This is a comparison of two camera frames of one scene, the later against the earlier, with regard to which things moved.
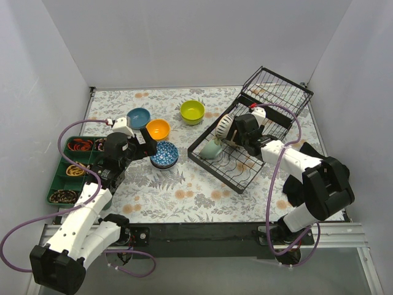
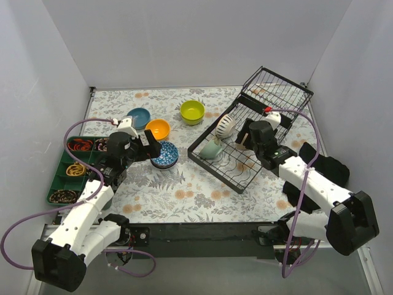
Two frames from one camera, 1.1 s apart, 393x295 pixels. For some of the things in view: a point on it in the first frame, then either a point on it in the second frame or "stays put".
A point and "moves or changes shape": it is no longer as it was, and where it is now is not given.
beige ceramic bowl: x=232 y=142 moves or changes shape
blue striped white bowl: x=224 y=125 stays put
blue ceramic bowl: x=137 y=117 stays put
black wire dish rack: x=237 y=145 stays put
